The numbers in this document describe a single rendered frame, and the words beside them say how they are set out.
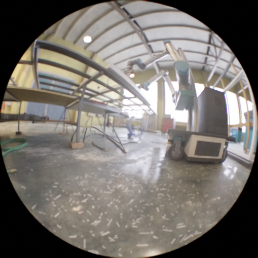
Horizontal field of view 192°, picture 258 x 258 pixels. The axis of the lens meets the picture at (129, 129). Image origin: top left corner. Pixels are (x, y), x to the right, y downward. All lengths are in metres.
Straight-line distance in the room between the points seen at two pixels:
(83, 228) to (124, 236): 0.12
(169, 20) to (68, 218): 8.74
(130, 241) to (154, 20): 8.57
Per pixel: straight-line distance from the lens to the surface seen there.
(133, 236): 0.32
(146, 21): 8.27
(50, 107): 7.07
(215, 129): 0.99
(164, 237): 0.34
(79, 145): 0.97
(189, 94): 0.85
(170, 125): 4.39
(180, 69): 0.81
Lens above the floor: 0.31
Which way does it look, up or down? 2 degrees down
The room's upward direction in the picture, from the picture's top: 6 degrees clockwise
